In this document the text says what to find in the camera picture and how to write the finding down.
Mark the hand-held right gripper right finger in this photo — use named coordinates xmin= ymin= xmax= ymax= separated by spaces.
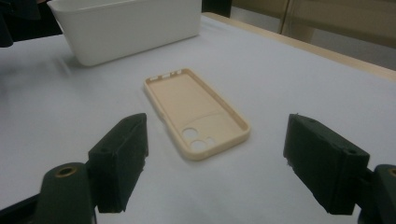
xmin=283 ymin=113 xmax=371 ymax=216

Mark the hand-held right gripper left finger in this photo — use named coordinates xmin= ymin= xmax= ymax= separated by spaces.
xmin=88 ymin=112 xmax=149 ymax=214

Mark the beige phone case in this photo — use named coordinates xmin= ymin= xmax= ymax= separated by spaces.
xmin=143 ymin=67 xmax=252 ymax=161

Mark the white plastic bin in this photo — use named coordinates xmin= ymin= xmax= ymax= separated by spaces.
xmin=46 ymin=0 xmax=203 ymax=67

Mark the beige curtain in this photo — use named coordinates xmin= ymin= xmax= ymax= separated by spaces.
xmin=232 ymin=0 xmax=396 ymax=49

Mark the dark blurry object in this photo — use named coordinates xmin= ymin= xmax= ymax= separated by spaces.
xmin=0 ymin=0 xmax=64 ymax=49

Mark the black box behind table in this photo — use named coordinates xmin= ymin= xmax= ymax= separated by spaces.
xmin=201 ymin=0 xmax=233 ymax=19

